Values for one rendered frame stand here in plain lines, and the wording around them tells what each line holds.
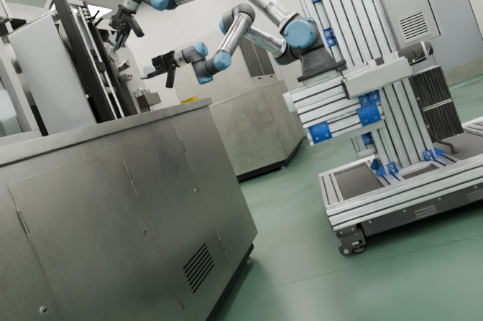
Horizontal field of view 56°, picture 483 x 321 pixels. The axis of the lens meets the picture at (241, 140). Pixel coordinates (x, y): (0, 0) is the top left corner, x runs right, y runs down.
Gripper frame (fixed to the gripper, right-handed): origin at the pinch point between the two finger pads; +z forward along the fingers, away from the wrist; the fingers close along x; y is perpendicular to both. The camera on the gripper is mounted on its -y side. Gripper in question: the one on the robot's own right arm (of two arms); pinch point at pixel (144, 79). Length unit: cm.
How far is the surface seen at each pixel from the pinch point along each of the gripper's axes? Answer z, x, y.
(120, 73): 5.8, 10.7, 5.5
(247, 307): -24, 40, -109
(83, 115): 13.2, 41.1, -9.6
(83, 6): -3.3, 35.9, 32.5
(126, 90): 5.8, 11.0, -3.3
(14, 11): 42, 18, 52
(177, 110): -20.0, 22.4, -21.6
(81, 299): -17, 117, -61
